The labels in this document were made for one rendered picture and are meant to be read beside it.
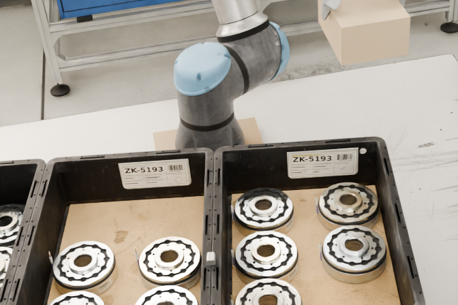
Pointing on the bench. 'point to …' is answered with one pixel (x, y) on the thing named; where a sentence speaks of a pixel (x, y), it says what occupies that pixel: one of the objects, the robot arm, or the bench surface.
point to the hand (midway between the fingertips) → (362, 11)
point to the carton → (366, 24)
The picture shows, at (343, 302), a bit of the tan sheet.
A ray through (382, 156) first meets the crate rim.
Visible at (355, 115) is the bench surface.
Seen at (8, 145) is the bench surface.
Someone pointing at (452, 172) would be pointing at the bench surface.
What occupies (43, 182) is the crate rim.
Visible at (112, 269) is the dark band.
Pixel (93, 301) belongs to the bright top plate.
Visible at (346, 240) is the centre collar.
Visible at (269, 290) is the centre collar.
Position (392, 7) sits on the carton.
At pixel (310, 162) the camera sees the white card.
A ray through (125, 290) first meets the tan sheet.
